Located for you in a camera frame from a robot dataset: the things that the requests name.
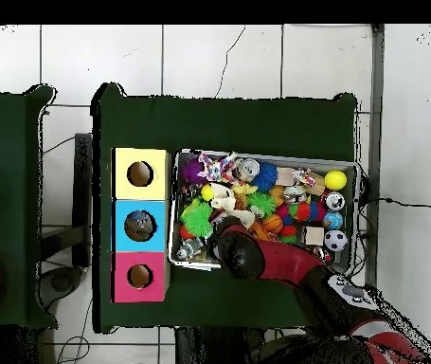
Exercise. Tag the dark green table cloth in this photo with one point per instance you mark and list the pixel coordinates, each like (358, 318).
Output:
(219, 125)
(6, 132)

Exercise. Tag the grey metal bar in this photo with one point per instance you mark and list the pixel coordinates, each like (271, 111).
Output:
(376, 113)

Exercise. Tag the wooden box with three holes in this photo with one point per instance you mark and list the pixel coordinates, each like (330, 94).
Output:
(154, 189)

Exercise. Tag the purple spiky ball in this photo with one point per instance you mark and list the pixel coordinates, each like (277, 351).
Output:
(190, 172)

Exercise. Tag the multicoloured patterned cloth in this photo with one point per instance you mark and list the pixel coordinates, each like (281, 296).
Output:
(217, 168)

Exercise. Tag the globe print ball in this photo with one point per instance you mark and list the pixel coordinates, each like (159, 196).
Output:
(333, 220)

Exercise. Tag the black stand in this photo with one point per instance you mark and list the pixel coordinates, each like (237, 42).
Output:
(82, 182)

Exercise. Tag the green rubber koosh ball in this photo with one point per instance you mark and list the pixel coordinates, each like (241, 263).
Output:
(197, 220)
(261, 203)

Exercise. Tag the small soccer ball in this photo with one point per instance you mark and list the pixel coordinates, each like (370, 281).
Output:
(335, 240)

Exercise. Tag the yellow ball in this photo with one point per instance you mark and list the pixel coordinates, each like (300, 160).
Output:
(335, 180)

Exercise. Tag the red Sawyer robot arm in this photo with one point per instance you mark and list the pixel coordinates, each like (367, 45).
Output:
(287, 261)

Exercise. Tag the orange toy basketball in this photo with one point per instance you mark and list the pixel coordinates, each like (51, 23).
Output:
(273, 223)

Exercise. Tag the dark grey rounded base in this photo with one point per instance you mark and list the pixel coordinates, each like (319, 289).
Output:
(61, 282)

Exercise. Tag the blue rubber koosh ball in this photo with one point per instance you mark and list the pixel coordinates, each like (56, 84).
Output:
(264, 177)

